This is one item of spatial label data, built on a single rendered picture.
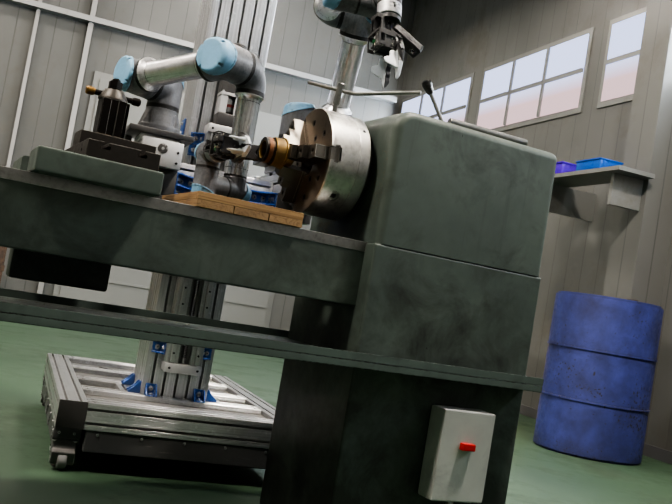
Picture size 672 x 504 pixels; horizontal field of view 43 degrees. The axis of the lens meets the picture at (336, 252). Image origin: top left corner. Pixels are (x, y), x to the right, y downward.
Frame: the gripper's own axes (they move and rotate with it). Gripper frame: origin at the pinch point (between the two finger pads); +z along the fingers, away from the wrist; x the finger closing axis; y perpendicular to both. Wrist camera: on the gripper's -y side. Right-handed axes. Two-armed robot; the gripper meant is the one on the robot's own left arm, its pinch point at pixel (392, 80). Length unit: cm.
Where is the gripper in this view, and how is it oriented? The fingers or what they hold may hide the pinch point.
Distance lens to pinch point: 257.6
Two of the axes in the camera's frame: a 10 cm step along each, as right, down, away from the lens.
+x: 4.7, -2.2, -8.5
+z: -0.5, 9.6, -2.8
